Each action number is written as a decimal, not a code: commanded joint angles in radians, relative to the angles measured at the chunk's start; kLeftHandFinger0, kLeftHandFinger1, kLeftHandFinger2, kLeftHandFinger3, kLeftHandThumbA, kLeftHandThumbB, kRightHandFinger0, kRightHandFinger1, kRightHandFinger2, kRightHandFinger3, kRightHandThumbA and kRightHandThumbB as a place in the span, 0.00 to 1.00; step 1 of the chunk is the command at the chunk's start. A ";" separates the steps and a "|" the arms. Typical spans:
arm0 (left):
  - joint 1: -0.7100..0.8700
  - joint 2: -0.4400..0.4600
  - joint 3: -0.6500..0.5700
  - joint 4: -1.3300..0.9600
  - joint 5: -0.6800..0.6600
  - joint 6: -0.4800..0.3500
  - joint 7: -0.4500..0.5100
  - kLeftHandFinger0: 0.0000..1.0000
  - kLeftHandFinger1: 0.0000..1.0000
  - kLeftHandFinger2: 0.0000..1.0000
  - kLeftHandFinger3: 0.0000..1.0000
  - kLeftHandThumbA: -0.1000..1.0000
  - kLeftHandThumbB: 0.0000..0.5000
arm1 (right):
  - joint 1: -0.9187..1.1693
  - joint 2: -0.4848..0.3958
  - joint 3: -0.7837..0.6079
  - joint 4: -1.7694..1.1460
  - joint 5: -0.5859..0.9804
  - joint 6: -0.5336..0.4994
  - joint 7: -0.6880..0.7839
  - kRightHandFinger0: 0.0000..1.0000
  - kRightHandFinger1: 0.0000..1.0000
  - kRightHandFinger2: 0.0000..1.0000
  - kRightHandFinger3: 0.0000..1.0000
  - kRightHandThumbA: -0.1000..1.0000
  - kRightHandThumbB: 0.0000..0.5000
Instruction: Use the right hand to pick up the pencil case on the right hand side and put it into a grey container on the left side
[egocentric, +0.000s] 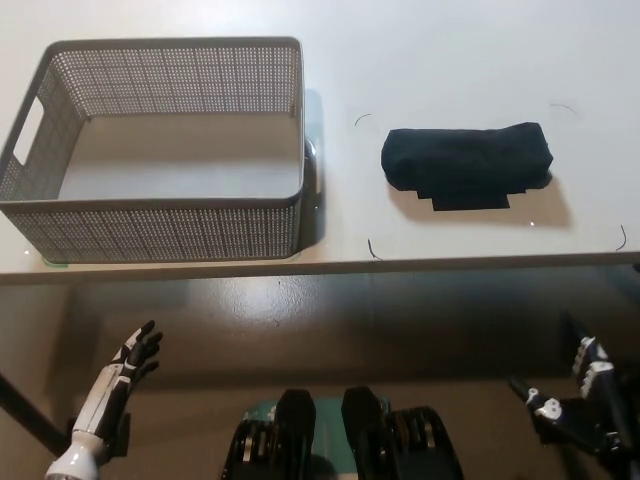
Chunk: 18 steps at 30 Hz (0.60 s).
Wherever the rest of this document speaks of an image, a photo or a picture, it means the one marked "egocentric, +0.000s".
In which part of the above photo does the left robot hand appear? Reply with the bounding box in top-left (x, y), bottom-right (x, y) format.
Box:
top-left (73, 319), bottom-right (165, 447)

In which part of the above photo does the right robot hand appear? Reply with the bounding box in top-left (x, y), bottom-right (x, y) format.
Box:
top-left (508, 309), bottom-right (640, 454)

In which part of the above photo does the black table leg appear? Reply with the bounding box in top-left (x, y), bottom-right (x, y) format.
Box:
top-left (0, 371), bottom-right (70, 452)

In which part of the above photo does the grey perforated plastic basket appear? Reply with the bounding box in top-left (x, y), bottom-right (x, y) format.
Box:
top-left (0, 35), bottom-right (306, 264)

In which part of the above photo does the black tape cross patch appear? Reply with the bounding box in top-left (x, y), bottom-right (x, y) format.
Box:
top-left (414, 172), bottom-right (554, 213)

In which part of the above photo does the black table foot bracket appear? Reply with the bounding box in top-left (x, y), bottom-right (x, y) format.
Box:
top-left (531, 415), bottom-right (571, 447)
top-left (102, 409), bottom-right (132, 459)

